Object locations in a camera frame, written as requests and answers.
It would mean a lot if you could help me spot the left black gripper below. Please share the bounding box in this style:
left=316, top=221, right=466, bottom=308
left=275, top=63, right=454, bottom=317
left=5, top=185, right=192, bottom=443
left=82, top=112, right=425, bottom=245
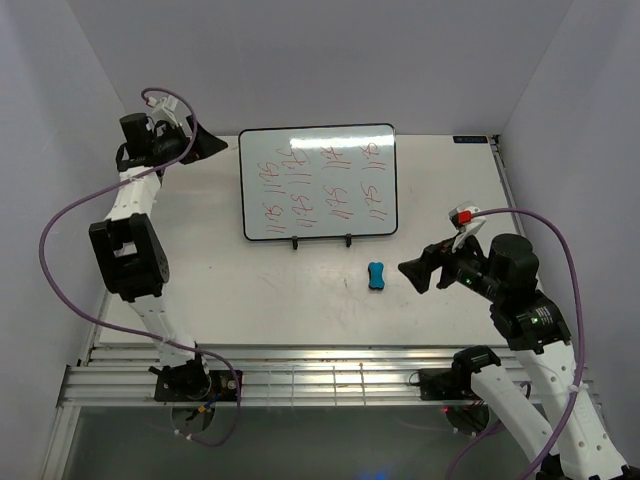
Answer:
left=153, top=115, right=230, bottom=165

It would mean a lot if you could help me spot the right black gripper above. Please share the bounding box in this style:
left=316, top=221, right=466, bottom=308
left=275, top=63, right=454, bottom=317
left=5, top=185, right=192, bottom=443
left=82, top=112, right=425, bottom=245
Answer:
left=396, top=225, right=504, bottom=300

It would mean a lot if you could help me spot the blue whiteboard eraser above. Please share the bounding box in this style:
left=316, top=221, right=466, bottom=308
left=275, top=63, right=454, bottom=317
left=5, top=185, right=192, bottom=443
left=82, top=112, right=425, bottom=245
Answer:
left=367, top=262, right=385, bottom=291

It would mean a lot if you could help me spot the white whiteboard black frame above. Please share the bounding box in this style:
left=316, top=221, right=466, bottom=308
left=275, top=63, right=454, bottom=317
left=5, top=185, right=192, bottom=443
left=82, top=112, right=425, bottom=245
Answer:
left=238, top=123, right=399, bottom=242

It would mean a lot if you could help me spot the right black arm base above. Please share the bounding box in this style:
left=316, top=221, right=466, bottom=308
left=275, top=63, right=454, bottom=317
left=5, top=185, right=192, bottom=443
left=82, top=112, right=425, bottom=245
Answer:
left=408, top=368, right=479, bottom=401

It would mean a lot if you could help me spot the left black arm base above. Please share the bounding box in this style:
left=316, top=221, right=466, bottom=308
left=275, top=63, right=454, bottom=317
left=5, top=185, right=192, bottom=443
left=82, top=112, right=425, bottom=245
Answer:
left=149, top=365, right=243, bottom=403

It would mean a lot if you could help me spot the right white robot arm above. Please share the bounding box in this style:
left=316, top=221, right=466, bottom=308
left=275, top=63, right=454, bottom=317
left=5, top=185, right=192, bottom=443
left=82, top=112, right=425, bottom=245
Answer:
left=398, top=234, right=639, bottom=479

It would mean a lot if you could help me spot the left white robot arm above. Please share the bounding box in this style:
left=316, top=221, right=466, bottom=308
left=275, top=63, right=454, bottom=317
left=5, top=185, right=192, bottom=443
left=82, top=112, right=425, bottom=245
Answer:
left=89, top=113, right=228, bottom=400

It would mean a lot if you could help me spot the right blue corner label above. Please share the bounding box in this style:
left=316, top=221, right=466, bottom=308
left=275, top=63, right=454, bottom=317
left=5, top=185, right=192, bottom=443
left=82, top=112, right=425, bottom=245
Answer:
left=452, top=135, right=489, bottom=145

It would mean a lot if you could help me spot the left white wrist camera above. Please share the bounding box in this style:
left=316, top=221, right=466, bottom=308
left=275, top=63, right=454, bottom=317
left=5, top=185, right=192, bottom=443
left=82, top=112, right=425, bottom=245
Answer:
left=145, top=95, right=180, bottom=127

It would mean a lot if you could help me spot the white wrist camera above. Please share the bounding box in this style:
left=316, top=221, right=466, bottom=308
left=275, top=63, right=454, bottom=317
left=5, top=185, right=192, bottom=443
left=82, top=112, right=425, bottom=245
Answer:
left=145, top=95, right=180, bottom=127
left=449, top=201, right=486, bottom=252

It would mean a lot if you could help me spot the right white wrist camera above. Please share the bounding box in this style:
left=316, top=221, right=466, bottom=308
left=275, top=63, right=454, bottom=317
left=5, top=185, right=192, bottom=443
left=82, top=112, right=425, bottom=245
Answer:
left=449, top=201, right=486, bottom=252

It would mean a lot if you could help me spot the black wire whiteboard stand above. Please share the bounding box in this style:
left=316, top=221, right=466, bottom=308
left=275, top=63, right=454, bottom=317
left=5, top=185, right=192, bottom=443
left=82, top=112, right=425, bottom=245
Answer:
left=289, top=233, right=354, bottom=251

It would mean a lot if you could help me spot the aluminium rail frame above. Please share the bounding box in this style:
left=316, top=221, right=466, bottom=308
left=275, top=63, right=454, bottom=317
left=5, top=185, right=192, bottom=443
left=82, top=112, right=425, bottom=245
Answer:
left=55, top=134, right=601, bottom=409

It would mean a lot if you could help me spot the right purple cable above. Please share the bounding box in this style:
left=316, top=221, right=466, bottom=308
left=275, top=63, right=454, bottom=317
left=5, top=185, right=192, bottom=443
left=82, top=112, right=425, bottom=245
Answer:
left=443, top=207, right=586, bottom=480

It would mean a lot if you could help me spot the purple cable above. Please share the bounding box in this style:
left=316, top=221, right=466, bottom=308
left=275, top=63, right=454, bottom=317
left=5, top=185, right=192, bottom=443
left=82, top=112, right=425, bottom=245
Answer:
left=38, top=87, right=243, bottom=447
left=443, top=207, right=586, bottom=480

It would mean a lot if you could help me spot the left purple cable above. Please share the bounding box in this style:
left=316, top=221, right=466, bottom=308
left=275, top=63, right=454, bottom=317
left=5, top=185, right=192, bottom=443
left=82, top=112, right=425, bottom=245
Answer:
left=38, top=87, right=243, bottom=447

